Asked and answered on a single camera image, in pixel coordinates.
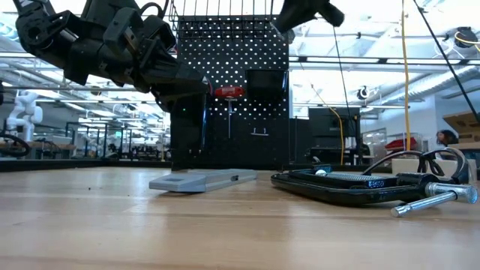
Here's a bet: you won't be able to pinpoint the black hanging cable reel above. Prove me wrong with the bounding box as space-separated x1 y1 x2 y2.
443 25 480 50

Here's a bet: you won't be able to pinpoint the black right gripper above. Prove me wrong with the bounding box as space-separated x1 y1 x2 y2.
274 0 346 34

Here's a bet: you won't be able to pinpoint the straight yellow hanging cable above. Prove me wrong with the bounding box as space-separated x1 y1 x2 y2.
400 0 413 152

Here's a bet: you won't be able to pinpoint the black framed safety glasses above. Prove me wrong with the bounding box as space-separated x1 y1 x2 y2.
361 146 470 185

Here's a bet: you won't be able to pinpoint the thin taut black cable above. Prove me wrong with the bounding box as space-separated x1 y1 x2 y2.
412 0 480 123

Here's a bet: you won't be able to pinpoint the black wire pegboard basket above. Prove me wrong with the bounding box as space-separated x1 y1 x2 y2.
168 0 275 41

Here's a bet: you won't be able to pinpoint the small black hanging reel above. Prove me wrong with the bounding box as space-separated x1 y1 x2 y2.
355 85 373 101

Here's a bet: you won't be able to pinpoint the curved yellow hanging cable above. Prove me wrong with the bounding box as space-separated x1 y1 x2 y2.
310 84 345 166

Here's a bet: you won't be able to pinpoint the black metal pegboard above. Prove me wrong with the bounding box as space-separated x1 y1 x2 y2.
170 13 292 170

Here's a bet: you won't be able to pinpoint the black background cabinet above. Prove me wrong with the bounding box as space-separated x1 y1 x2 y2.
307 106 362 166

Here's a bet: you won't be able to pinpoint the tall black pegboard bin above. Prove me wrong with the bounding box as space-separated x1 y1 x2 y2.
170 91 208 151

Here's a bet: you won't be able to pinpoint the thick black cable loop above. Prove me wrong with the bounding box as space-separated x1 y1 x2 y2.
0 133 34 158

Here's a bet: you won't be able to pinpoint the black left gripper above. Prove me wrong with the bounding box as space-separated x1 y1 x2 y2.
101 6 209 113

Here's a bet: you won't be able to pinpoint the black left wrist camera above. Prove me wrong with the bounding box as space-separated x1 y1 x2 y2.
143 14 177 48

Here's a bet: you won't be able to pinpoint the person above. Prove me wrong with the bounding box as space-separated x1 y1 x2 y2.
436 129 460 148

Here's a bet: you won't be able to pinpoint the black aluminium table frame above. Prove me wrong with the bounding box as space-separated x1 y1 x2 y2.
0 158 395 173

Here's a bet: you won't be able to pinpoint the brown cardboard box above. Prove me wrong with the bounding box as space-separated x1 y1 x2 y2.
442 110 480 151

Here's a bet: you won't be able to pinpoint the black C-clamp silver screw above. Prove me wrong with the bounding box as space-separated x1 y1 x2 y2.
270 163 479 218

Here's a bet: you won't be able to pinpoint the short black pegboard bin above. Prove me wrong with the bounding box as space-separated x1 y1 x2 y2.
245 68 290 103

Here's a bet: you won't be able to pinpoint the grey torpedo level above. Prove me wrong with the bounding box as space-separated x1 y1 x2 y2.
148 168 258 194

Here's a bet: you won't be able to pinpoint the red T-handle hex key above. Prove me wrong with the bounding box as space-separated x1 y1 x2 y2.
214 85 245 140

